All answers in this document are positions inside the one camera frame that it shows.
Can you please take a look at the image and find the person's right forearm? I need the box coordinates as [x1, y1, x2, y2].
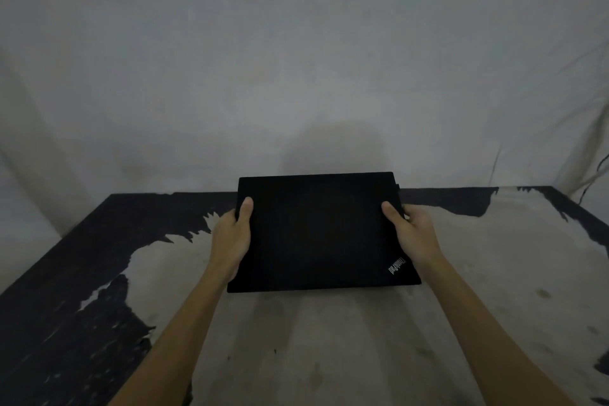
[419, 253, 579, 406]

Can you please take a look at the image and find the person's right hand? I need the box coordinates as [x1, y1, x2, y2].
[382, 201, 447, 270]

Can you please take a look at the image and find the person's left forearm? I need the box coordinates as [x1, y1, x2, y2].
[108, 263, 237, 406]

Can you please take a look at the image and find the black laptop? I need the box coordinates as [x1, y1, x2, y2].
[226, 172, 422, 293]

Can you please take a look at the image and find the white cloth backdrop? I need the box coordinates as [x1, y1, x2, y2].
[0, 0, 609, 287]

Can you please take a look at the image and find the person's left hand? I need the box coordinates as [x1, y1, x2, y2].
[207, 197, 254, 282]

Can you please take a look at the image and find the black cable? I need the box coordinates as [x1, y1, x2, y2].
[578, 154, 609, 206]

